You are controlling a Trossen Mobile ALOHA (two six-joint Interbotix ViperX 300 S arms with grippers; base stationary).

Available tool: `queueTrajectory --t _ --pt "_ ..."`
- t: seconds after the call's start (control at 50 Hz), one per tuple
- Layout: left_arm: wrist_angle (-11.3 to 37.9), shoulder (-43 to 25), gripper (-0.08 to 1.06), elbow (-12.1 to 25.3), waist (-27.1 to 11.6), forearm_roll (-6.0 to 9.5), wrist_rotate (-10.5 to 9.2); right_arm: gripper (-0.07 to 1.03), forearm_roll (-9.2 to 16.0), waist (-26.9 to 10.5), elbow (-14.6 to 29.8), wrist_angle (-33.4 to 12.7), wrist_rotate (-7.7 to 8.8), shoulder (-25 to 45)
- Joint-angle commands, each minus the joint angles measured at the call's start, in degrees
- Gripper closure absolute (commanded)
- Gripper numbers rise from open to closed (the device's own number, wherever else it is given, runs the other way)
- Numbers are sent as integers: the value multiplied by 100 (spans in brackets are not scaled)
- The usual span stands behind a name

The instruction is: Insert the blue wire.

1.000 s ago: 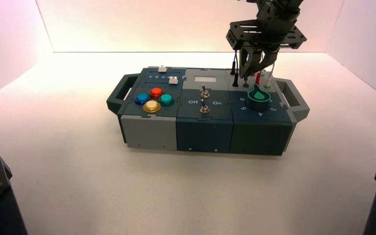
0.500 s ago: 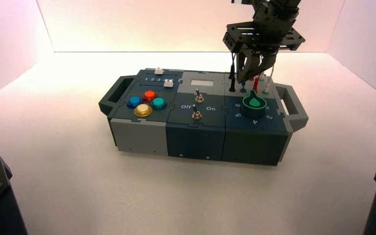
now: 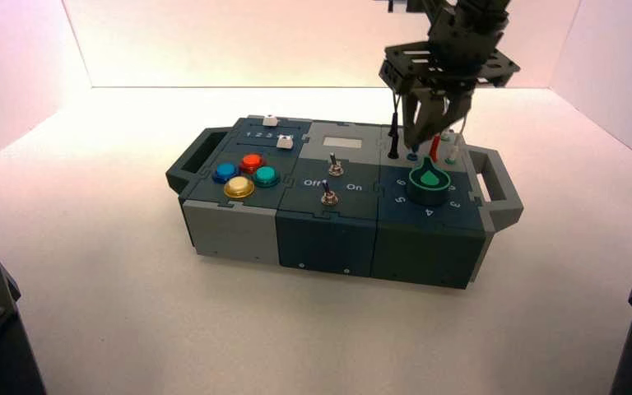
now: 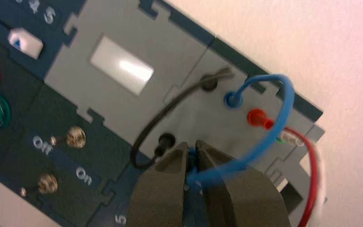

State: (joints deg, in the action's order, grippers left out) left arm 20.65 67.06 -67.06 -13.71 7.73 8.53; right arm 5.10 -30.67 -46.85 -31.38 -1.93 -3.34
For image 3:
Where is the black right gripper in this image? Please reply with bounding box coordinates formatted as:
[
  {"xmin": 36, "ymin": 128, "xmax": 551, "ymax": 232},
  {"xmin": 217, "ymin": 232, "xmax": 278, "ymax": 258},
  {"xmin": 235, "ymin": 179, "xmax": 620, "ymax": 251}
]
[{"xmin": 379, "ymin": 16, "xmax": 522, "ymax": 152}]

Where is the green rotary dial knob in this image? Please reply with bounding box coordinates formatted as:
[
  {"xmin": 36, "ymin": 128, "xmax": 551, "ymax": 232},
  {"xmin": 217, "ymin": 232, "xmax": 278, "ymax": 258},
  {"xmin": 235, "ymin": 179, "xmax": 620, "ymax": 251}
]
[{"xmin": 407, "ymin": 156, "xmax": 453, "ymax": 206}]

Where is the blue grey control box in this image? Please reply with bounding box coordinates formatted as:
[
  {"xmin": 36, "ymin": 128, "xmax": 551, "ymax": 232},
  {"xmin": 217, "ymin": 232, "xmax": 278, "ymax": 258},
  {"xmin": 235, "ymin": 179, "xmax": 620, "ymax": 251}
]
[{"xmin": 165, "ymin": 114, "xmax": 525, "ymax": 290}]

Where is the teal push button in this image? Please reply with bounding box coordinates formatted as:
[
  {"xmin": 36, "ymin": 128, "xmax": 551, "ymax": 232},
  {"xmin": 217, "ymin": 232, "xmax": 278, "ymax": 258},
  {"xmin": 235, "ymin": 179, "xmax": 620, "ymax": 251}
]
[{"xmin": 253, "ymin": 165, "xmax": 281, "ymax": 188}]

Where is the red push button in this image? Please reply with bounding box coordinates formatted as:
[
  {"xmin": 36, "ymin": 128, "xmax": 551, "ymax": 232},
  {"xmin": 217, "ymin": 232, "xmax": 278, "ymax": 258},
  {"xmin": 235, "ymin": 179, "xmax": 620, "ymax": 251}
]
[{"xmin": 239, "ymin": 153, "xmax": 265, "ymax": 174}]

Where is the yellow push button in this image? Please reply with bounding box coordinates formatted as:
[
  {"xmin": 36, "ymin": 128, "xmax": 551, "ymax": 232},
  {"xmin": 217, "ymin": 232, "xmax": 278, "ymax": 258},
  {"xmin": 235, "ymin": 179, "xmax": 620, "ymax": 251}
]
[{"xmin": 223, "ymin": 177, "xmax": 255, "ymax": 201}]

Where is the blue push button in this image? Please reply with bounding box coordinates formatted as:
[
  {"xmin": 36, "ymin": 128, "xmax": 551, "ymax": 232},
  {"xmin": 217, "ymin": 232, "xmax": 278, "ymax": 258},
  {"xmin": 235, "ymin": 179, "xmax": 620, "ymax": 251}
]
[{"xmin": 211, "ymin": 163, "xmax": 239, "ymax": 184}]

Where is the white jumper wire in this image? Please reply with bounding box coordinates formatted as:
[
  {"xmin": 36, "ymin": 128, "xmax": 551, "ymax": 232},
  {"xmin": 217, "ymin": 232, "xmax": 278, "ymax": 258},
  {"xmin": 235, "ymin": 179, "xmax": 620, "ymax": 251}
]
[{"xmin": 439, "ymin": 111, "xmax": 470, "ymax": 167}]

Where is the black jumper wire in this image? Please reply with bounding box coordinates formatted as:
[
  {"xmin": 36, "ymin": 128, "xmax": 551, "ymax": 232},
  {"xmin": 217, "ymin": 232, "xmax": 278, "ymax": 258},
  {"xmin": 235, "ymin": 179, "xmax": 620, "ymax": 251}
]
[{"xmin": 388, "ymin": 92, "xmax": 402, "ymax": 160}]

